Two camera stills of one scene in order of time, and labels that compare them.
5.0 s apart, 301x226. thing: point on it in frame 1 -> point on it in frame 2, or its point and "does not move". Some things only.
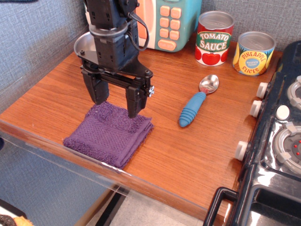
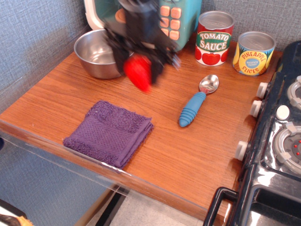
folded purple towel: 108,135 does not move
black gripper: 115,61 -> 143,32
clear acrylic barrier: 45,181 does not move
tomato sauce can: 214,35 does not move
